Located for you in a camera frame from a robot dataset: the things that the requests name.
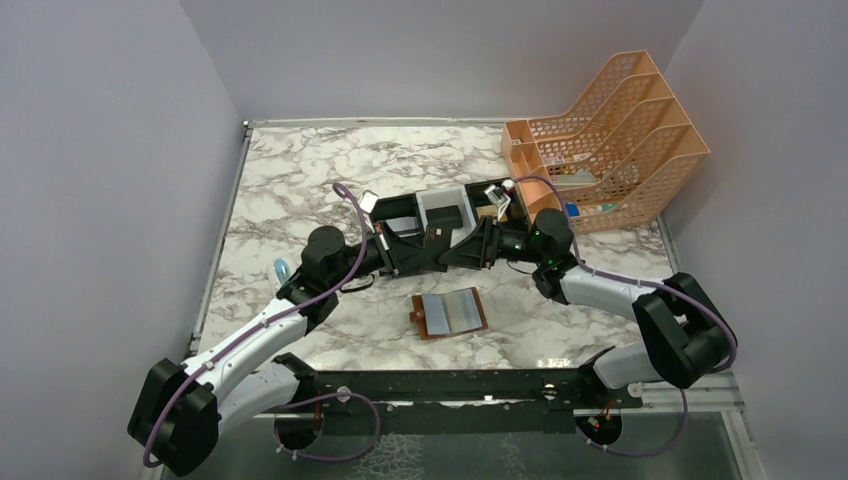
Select brown leather card holder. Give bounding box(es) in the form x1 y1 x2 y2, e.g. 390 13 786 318
409 287 488 340

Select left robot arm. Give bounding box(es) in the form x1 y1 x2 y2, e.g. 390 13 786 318
128 221 455 476

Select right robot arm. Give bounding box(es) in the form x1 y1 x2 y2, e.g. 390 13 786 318
439 209 737 390

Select black cards in tray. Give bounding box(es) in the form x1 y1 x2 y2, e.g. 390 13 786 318
425 205 464 230

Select silver card in tray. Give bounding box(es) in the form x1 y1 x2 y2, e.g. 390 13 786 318
385 217 419 237

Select gold card in tray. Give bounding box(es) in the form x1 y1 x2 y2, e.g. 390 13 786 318
476 205 505 221

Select black right tray box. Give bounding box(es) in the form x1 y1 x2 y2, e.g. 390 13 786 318
463 178 530 234

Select black tray box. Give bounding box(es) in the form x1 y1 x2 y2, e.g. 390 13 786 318
463 178 530 234
364 191 428 277

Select white middle tray box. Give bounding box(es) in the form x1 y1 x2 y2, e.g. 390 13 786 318
415 186 477 247

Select black left tray box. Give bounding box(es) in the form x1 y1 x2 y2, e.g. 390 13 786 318
364 191 428 277

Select blue correction tape blister pack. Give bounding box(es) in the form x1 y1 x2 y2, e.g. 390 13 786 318
266 258 292 296

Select orange plastic file organizer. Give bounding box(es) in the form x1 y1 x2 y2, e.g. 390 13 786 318
501 50 710 234

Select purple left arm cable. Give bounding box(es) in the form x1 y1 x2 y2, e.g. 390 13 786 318
142 182 382 469

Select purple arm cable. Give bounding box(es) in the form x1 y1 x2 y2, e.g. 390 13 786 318
503 175 740 458
142 182 382 469

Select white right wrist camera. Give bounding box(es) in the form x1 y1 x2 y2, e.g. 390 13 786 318
484 184 511 210

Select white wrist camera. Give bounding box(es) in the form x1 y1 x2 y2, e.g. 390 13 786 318
358 190 380 215
484 184 511 210

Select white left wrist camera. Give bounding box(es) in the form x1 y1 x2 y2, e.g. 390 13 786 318
358 190 380 215

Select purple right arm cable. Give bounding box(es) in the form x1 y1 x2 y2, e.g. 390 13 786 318
503 175 740 458

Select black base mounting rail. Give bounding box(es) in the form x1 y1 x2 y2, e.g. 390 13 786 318
269 368 643 438

